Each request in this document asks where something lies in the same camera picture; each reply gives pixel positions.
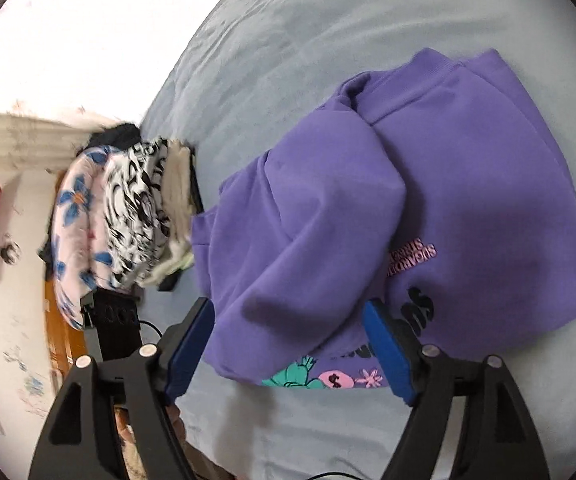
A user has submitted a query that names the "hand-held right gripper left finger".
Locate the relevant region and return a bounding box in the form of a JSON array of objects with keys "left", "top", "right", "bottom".
[{"left": 28, "top": 297, "right": 217, "bottom": 480}]

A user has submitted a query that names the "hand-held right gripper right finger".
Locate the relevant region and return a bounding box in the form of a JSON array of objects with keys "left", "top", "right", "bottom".
[{"left": 362, "top": 299, "right": 551, "bottom": 480}]

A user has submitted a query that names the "purple hoodie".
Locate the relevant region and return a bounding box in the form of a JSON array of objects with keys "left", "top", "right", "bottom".
[{"left": 190, "top": 47, "right": 576, "bottom": 392}]

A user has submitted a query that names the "beige fluffy folded cloth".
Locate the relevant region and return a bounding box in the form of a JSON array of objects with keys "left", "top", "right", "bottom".
[{"left": 142, "top": 140, "right": 199, "bottom": 287}]

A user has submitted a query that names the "beige curtain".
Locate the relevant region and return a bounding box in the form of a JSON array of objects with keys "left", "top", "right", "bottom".
[{"left": 0, "top": 107, "right": 99, "bottom": 174}]

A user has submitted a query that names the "light blue bed blanket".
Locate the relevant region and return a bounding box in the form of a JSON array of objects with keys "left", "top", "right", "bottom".
[{"left": 82, "top": 0, "right": 576, "bottom": 480}]

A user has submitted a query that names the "black cable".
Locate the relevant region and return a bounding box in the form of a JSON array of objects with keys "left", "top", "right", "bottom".
[{"left": 138, "top": 317, "right": 167, "bottom": 342}]

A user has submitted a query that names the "wall sticker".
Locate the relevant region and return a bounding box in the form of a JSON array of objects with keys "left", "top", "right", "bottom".
[{"left": 2, "top": 345, "right": 51, "bottom": 413}]

